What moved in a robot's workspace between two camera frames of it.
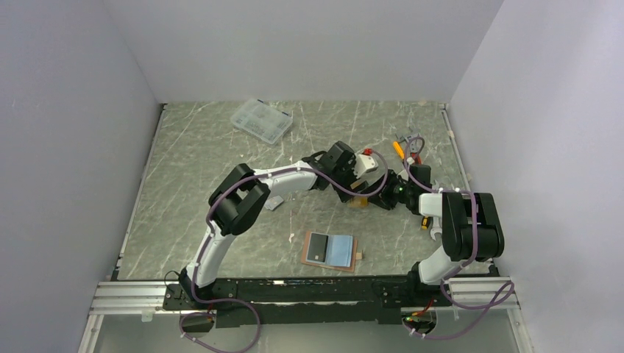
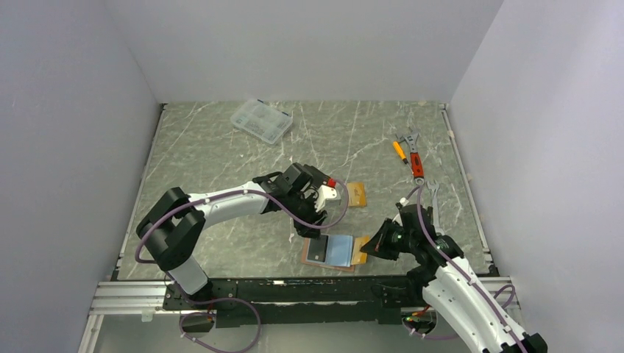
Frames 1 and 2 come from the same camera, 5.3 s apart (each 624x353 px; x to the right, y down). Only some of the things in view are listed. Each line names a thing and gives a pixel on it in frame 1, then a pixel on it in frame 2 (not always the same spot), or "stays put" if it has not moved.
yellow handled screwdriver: [399, 149] stays put
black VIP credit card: [317, 247] stays put
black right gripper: [383, 198] to [378, 245]
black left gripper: [352, 179] to [313, 217]
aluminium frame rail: [123, 298] stays put
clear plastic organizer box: [262, 120] stays put
